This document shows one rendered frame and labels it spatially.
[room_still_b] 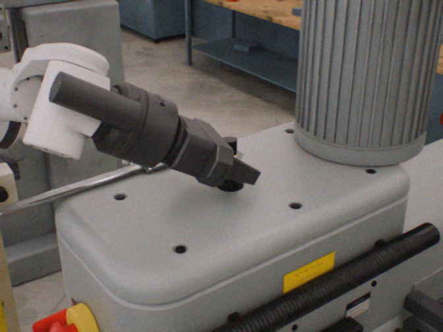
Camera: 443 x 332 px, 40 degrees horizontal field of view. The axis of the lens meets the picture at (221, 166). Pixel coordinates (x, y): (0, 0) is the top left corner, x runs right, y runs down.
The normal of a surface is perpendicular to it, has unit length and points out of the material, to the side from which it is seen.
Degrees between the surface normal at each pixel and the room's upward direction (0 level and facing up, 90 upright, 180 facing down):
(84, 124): 69
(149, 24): 90
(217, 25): 90
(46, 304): 0
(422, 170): 0
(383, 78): 90
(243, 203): 0
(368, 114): 90
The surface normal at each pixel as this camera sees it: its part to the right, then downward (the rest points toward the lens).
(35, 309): 0.00, -0.89
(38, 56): -0.66, -0.28
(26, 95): 0.70, 0.11
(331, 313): 0.59, 0.37
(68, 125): 0.52, 0.04
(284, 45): -0.81, 0.27
